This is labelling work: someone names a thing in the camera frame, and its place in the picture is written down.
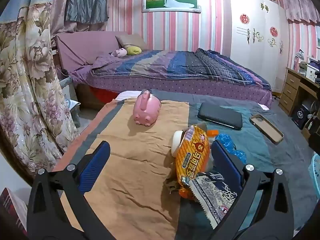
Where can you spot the orange snack packet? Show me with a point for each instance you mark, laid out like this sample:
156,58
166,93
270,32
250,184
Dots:
191,155

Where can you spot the pink window valance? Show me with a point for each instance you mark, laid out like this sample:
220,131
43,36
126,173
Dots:
300,7

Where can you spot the desk lamp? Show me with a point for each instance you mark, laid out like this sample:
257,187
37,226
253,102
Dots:
298,57

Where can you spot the pink plush toy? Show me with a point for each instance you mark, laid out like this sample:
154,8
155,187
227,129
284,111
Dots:
119,52

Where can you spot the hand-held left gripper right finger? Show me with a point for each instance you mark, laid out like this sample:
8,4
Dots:
225,160

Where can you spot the blue plastic bag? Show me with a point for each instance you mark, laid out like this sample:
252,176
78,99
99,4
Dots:
227,140

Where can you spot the red round sticker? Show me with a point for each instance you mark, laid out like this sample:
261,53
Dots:
244,18
274,31

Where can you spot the floral curtain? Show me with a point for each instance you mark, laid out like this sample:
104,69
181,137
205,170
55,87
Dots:
25,80

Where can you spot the brown pillow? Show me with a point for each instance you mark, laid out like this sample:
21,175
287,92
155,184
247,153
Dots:
131,40

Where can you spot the dark red box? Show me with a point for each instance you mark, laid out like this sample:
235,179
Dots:
11,212

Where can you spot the light blue basket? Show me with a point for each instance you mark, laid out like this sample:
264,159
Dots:
315,172

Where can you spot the grey hanging cloth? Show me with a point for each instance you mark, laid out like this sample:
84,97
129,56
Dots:
85,2

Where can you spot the striped purple quilt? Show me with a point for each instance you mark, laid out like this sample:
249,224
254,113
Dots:
187,65

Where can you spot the wooden desk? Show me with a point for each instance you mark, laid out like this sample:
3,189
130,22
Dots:
291,85

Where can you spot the grey printed packet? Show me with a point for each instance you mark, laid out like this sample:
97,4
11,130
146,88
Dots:
212,195

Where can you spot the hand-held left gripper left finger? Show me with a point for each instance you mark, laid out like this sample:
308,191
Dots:
96,160

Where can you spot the tan cloth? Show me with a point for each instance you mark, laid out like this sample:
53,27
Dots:
125,180

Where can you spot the yellow plush toy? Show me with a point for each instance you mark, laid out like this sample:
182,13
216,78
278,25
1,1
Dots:
133,50

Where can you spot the black flat case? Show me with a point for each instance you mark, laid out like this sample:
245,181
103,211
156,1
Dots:
220,116

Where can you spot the white wardrobe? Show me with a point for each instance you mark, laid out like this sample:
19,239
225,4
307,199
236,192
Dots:
250,67

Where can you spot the pink piggy bank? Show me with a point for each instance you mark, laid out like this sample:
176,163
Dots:
147,107

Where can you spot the small orange piece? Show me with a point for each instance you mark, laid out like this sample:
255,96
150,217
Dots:
213,132

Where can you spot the red cloth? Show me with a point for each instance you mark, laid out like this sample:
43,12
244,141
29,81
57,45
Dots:
103,95

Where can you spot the black bag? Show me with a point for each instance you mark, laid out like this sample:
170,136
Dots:
299,116

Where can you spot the pink curtain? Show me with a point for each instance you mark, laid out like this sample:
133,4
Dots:
58,5

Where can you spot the purple dotted bed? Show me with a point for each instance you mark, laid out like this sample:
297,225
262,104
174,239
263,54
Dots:
175,86

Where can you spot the white box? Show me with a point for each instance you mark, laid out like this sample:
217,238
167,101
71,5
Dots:
312,70

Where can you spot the tan phone case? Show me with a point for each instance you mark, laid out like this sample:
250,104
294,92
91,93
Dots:
266,128

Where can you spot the white plastic bowl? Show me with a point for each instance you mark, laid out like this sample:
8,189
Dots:
178,142

